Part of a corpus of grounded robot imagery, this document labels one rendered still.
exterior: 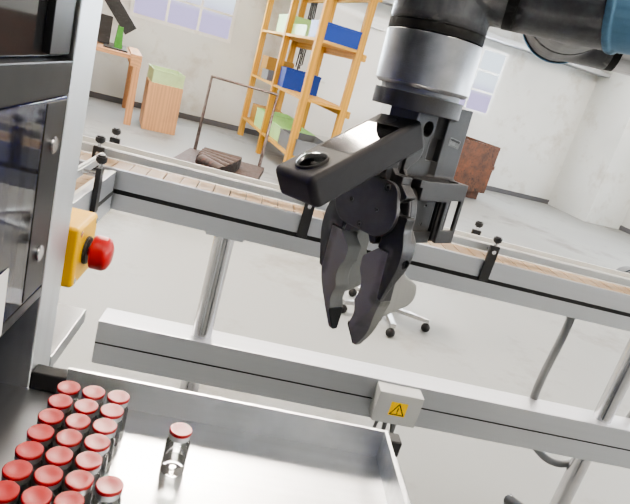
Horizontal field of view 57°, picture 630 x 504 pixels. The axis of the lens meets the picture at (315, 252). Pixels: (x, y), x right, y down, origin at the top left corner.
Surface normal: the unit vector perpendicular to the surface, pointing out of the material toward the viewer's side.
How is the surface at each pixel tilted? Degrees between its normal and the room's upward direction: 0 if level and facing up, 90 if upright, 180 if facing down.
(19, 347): 90
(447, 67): 89
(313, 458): 0
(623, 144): 90
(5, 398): 0
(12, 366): 90
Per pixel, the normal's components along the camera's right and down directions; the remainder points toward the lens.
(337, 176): 0.62, 0.32
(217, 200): 0.07, 0.32
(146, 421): 0.26, -0.92
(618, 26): -0.30, 0.79
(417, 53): -0.41, 0.16
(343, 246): -0.76, 0.01
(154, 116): 0.31, 0.37
